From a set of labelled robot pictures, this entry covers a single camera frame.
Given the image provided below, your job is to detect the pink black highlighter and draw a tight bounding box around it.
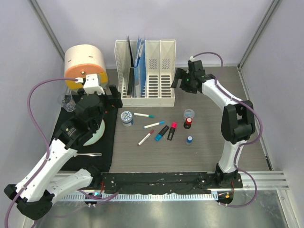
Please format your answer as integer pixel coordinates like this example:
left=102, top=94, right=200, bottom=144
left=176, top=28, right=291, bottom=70
left=167, top=122, right=177, bottom=141

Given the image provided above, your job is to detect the white marker blue cap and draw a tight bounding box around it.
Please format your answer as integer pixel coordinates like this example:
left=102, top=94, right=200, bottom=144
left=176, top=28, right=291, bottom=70
left=143, top=121, right=165, bottom=129

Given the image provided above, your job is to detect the white marker green cap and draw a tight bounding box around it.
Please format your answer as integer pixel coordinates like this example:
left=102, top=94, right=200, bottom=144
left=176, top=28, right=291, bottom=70
left=133, top=113, right=154, bottom=118

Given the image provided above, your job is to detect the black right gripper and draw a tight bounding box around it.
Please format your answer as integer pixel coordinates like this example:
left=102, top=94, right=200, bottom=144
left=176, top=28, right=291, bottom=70
left=171, top=68, right=197, bottom=94

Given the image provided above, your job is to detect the black mounting rail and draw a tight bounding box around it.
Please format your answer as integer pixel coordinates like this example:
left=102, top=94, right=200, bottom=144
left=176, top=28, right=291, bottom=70
left=81, top=172, right=243, bottom=195

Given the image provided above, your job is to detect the black cloth mat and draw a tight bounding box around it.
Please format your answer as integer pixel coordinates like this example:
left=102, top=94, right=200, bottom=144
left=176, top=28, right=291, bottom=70
left=61, top=109, right=118, bottom=172

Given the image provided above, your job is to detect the white slotted cable duct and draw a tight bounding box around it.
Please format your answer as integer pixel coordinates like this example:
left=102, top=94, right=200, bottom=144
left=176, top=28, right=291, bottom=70
left=60, top=191, right=218, bottom=202

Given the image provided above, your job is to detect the small blue cap bottle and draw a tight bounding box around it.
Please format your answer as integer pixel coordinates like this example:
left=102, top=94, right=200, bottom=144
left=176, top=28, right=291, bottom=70
left=186, top=136, right=193, bottom=144

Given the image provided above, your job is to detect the blue plastic folder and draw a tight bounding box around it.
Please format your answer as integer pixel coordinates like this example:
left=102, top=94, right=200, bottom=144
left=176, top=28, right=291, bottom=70
left=134, top=38, right=146, bottom=98

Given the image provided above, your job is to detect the blue black highlighter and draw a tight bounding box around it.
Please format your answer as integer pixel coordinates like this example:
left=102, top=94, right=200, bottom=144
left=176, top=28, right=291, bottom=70
left=155, top=125, right=169, bottom=142

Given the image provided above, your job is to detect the red black stamp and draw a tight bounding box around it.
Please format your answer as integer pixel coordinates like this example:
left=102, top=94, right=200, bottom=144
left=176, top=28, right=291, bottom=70
left=183, top=117, right=193, bottom=129

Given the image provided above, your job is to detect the clear jar with lid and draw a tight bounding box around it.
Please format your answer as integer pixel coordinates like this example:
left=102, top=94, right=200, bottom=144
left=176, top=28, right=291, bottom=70
left=183, top=109, right=195, bottom=120

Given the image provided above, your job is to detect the pale green plate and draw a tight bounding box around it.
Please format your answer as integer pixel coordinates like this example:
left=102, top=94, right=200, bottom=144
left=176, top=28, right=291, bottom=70
left=84, top=120, right=105, bottom=146

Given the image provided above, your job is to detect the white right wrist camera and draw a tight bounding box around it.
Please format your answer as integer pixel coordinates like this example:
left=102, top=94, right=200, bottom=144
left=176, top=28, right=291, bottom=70
left=188, top=56, right=205, bottom=75

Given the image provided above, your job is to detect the white marker red cap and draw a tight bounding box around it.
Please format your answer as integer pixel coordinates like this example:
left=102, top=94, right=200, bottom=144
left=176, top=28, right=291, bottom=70
left=137, top=129, right=154, bottom=146

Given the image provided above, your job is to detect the cream perforated file organizer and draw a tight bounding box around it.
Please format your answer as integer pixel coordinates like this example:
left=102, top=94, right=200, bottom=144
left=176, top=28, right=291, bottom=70
left=114, top=39, right=176, bottom=107

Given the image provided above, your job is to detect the metal spoon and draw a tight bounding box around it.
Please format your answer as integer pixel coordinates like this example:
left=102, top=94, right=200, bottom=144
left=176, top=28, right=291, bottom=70
left=73, top=153, right=102, bottom=157

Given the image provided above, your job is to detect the blue white round tin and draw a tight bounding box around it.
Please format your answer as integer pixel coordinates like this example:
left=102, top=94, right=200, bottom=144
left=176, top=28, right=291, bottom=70
left=121, top=111, right=133, bottom=127

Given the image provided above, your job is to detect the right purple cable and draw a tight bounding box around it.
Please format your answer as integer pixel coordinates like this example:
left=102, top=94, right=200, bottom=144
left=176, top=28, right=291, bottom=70
left=192, top=51, right=264, bottom=209

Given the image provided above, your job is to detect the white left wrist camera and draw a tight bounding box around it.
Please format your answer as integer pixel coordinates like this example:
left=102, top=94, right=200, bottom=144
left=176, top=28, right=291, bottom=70
left=76, top=74, right=105, bottom=95

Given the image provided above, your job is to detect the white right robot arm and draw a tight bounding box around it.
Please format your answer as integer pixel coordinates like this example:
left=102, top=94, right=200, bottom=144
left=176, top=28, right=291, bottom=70
left=171, top=68, right=255, bottom=188

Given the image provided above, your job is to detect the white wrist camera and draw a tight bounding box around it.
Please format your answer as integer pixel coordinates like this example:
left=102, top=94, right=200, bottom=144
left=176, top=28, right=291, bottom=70
left=76, top=74, right=105, bottom=95
left=188, top=56, right=205, bottom=75

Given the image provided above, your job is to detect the clear glass cup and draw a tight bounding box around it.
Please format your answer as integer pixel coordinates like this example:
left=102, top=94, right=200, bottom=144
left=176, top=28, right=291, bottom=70
left=58, top=94, right=76, bottom=112

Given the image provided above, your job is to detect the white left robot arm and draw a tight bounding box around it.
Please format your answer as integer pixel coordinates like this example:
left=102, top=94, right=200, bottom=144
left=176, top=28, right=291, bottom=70
left=4, top=85, right=123, bottom=221

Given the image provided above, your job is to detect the cream round drawer cabinet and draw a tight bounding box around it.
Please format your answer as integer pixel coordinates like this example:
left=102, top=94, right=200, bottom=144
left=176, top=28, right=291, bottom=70
left=64, top=44, right=108, bottom=89

